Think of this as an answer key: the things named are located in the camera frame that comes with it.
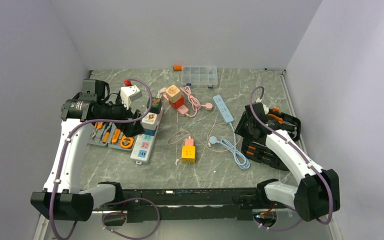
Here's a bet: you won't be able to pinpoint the white cube socket adapter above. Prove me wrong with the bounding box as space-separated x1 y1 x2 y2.
141 112 159 131

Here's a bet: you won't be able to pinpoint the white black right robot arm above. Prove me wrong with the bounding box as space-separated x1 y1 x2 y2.
234 102 341 222

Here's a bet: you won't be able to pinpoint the black aluminium base frame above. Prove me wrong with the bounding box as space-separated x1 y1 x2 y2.
39 187 334 223

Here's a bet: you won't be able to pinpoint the pink cube socket adapter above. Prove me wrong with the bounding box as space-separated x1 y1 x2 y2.
184 137 195 147

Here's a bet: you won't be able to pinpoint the orange black screwdriver in tray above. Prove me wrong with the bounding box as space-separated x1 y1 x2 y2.
102 124 112 144

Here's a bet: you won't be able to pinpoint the orange screwdriver at wall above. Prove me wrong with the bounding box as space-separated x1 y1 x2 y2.
173 65 183 72

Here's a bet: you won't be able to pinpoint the white power strip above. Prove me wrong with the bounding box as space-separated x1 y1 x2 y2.
130 108 164 165

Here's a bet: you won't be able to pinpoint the green cube socket adapter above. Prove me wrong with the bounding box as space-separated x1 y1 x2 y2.
149 97 162 115

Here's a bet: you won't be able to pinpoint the light blue power cable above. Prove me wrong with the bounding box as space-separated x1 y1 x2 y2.
209 122 251 171

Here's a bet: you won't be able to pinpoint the orange tape measure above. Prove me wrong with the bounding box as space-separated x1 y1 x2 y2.
120 135 135 150

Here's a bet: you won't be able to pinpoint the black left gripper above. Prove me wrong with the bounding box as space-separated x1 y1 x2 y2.
97 93 145 137

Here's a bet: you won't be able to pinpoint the pink power strip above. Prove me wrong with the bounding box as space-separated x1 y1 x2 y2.
158 85 189 116

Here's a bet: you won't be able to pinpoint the grey plastic tool tray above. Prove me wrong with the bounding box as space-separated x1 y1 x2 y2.
87 122 136 152

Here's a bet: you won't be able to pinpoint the black tool case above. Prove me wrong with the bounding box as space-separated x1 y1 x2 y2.
241 108 302 171

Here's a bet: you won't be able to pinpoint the yellow cube socket adapter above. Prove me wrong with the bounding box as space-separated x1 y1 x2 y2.
181 145 196 164

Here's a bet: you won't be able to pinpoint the pink power strip cable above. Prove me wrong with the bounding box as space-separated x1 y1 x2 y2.
180 86 214 118

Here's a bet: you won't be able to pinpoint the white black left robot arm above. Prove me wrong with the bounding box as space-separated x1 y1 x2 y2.
30 79 144 222

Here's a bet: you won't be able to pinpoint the red cube socket adapter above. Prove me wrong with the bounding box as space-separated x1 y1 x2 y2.
168 95 185 110

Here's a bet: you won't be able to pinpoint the light blue power strip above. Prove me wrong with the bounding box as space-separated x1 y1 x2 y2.
212 95 234 124

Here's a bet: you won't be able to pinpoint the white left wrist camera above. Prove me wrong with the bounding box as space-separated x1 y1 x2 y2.
119 85 143 109

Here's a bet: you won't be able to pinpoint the orange black pliers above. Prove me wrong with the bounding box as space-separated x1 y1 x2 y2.
90 122 104 139

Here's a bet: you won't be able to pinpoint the blue cube socket adapter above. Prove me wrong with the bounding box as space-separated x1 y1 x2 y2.
144 128 157 136

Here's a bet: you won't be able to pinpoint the clear plastic organizer box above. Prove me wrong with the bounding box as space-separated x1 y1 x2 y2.
181 65 219 89

